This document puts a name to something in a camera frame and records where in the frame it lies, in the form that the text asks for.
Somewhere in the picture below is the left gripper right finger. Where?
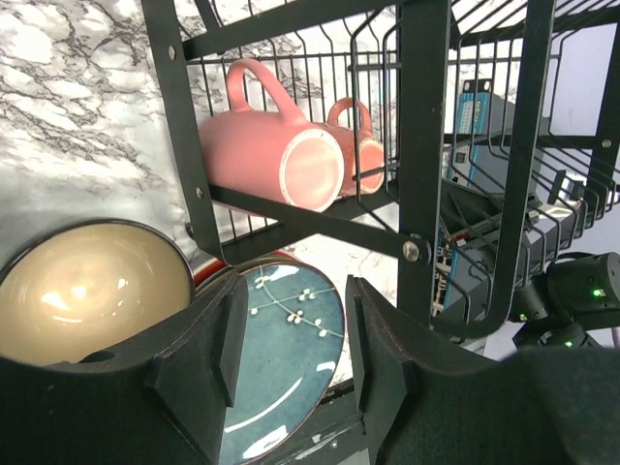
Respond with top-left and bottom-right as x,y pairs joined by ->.
346,276 -> 619,464

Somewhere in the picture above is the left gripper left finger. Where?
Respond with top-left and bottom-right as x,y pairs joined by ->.
1,273 -> 248,464

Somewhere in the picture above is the blue ceramic plate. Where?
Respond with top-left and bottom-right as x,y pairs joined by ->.
219,253 -> 346,464

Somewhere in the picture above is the pink printed coffee mug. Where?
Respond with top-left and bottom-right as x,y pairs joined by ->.
323,97 -> 385,198

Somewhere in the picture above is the black wire dish rack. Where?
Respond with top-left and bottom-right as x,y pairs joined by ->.
141,1 -> 619,341

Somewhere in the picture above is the plain pink mug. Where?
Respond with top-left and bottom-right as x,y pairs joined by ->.
199,59 -> 345,212

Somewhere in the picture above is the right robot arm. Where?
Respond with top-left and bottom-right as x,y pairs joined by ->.
509,252 -> 619,349

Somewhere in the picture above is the red plate under stack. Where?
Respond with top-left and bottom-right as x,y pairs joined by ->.
194,250 -> 298,294

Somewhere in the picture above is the dark bowl cream inside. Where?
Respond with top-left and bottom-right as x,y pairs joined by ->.
1,218 -> 196,366

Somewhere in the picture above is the blue network switch box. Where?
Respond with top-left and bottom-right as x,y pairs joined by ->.
433,78 -> 580,324

